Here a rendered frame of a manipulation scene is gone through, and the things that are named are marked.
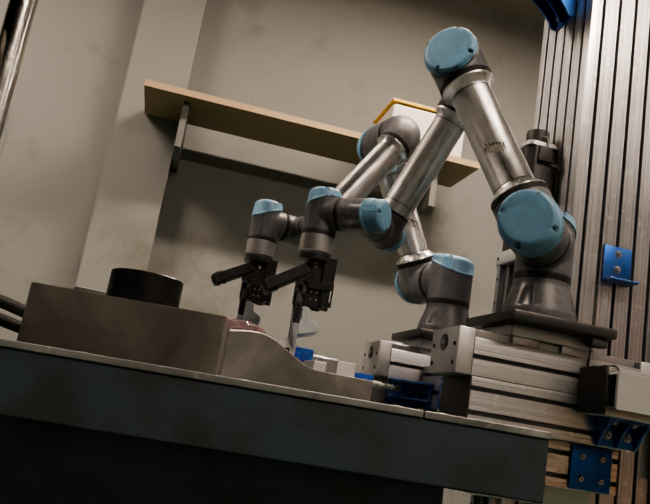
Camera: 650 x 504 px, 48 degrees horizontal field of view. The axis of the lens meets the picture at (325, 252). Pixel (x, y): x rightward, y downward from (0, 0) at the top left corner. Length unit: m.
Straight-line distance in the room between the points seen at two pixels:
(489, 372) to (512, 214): 0.30
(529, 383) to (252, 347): 0.57
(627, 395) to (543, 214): 0.36
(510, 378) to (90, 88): 2.95
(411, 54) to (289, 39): 0.71
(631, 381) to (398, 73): 3.05
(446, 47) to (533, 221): 0.43
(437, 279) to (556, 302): 0.55
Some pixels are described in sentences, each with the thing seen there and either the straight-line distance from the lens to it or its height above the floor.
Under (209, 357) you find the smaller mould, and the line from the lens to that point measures 0.76.
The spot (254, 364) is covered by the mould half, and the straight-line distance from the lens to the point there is 1.17.
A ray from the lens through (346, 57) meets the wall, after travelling 4.18.
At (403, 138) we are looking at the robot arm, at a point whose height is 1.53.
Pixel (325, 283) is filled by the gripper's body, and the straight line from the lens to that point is 1.57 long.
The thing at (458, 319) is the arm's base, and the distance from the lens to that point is 1.96.
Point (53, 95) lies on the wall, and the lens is 3.94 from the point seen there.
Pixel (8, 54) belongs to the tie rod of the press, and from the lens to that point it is 1.85.
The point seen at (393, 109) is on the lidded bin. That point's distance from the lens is 3.62.
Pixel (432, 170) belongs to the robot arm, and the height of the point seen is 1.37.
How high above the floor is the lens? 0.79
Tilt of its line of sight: 12 degrees up
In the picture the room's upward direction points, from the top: 10 degrees clockwise
